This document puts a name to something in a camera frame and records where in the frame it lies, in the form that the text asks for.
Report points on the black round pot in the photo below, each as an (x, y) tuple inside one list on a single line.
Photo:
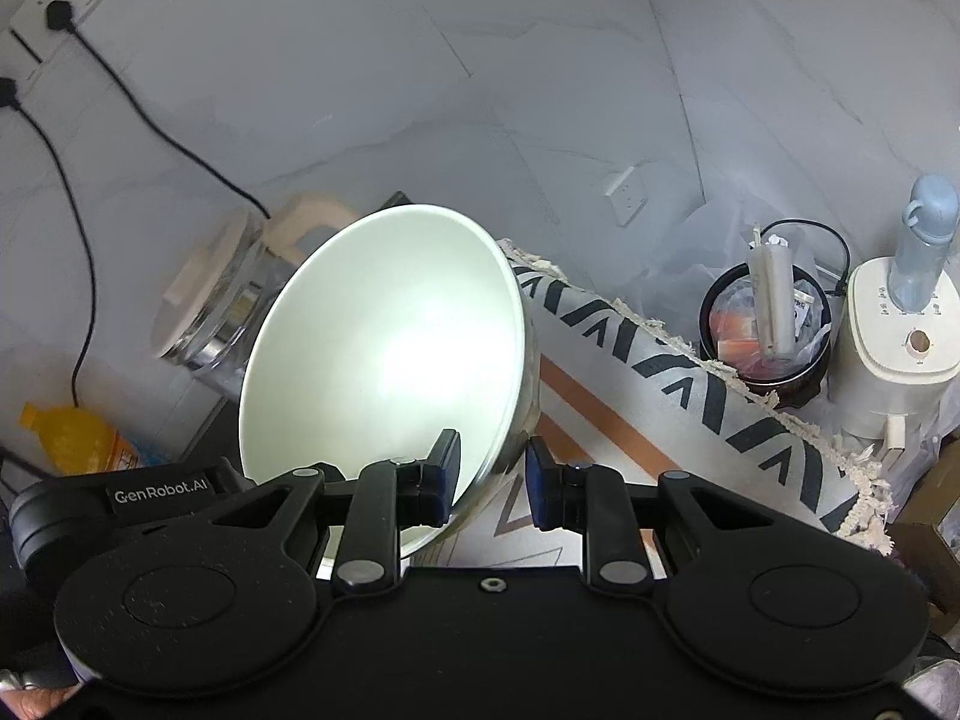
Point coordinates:
[(802, 375)]

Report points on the clear bag of packets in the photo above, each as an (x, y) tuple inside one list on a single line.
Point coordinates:
[(731, 319)]

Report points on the orange juice bottle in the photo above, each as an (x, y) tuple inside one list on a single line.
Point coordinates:
[(67, 435)]

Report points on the patterned fringed tablecloth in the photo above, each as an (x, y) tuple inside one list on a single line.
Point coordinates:
[(675, 435)]

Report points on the person's left hand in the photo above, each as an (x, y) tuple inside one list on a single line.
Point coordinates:
[(34, 705)]

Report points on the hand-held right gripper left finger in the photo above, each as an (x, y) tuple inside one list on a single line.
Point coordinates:
[(448, 469)]

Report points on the white countertop appliance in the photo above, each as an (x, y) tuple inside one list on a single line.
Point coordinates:
[(892, 382)]

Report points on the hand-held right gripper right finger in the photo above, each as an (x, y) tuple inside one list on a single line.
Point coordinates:
[(535, 480)]

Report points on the white bowl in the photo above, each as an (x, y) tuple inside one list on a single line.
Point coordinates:
[(375, 360)]

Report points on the pale blue bottle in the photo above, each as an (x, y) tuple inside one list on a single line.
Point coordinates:
[(922, 240)]

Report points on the small white wall socket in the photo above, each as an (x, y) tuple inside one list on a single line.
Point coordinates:
[(626, 195)]

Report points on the brown cardboard box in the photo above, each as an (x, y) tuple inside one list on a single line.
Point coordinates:
[(934, 525)]

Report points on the crinkled clear plastic wrap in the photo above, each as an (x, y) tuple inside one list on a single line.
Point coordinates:
[(934, 690)]

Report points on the white tube-shaped device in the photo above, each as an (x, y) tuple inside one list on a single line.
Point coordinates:
[(772, 292)]

